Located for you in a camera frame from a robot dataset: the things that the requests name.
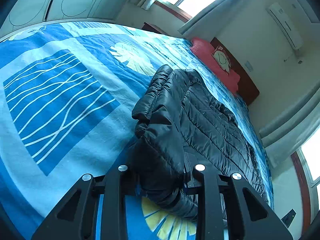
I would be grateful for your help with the dark wooden nightstand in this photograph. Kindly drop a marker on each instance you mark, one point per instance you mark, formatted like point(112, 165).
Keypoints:
point(153, 28)

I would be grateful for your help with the blue patterned bed sheet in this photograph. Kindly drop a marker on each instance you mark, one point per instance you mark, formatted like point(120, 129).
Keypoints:
point(67, 93)

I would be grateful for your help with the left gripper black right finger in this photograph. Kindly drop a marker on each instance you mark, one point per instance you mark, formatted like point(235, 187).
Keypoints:
point(248, 216)

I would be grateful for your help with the black quilted down jacket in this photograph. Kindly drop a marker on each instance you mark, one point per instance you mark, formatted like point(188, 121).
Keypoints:
point(178, 119)

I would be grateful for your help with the white wall air conditioner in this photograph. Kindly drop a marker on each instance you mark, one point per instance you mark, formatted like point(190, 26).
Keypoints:
point(286, 25)

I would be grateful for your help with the white wall switch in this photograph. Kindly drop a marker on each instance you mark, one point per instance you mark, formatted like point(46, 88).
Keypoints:
point(249, 66)

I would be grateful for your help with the red pillow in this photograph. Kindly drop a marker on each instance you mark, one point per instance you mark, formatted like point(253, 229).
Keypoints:
point(203, 50)

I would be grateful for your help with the white glass sliding wardrobe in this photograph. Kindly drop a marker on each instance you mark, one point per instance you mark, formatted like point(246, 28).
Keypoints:
point(28, 12)

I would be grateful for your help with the dark wooden headboard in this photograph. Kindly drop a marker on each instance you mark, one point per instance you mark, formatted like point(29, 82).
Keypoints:
point(246, 87)

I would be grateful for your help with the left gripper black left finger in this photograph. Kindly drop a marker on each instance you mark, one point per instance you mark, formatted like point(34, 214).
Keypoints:
point(93, 208)

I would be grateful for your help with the grey right curtain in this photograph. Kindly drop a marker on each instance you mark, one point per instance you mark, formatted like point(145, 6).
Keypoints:
point(209, 21)

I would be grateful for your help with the white cartoon cushion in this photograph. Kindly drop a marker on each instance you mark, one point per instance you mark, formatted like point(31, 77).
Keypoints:
point(221, 57)

